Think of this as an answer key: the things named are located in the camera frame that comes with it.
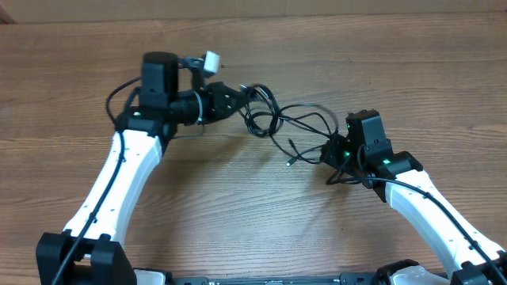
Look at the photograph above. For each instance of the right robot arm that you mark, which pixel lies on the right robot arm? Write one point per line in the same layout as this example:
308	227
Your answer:
365	156

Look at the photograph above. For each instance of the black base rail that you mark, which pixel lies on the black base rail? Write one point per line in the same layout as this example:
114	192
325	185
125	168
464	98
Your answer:
342	279

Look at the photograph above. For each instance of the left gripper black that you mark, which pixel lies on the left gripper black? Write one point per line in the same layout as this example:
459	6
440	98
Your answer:
215	93

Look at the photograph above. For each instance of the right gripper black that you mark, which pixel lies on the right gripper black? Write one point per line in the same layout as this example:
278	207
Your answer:
336	142

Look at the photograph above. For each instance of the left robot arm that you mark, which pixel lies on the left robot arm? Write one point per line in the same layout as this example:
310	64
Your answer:
170	91

